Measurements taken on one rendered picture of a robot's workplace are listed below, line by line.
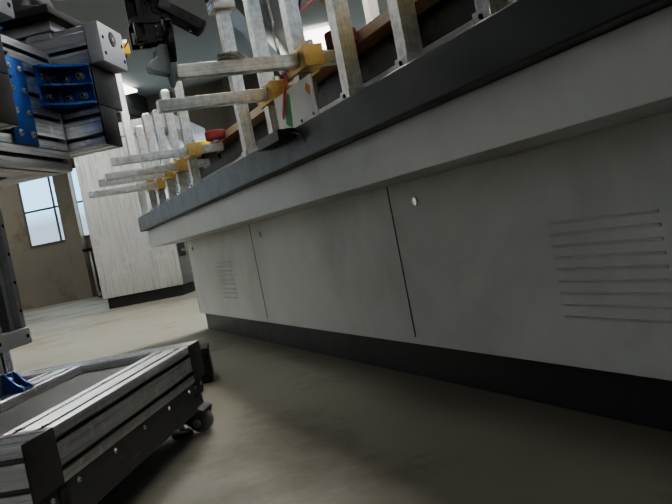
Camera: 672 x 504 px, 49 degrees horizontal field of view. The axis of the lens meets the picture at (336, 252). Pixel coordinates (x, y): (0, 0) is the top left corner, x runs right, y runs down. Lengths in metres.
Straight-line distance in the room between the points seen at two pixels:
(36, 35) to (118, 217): 6.86
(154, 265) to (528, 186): 7.27
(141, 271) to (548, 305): 7.34
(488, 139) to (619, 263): 0.31
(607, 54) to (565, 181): 0.42
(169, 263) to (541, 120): 7.53
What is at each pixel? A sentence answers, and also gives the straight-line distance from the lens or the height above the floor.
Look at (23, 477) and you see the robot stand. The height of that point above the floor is 0.18.
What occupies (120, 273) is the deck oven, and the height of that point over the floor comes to 0.37.
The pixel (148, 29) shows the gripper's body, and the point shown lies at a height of 0.94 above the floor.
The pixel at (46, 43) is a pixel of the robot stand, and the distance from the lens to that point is 1.82.
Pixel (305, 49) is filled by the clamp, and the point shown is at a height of 0.86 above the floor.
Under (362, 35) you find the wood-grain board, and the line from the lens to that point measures 1.85.
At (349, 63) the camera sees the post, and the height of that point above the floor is 0.77.
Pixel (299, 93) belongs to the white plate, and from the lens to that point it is 1.80.
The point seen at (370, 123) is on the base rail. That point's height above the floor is 0.63.
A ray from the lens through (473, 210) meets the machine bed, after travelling 1.63.
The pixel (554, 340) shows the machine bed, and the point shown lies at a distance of 1.51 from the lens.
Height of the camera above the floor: 0.45
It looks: 2 degrees down
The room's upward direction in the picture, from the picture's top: 11 degrees counter-clockwise
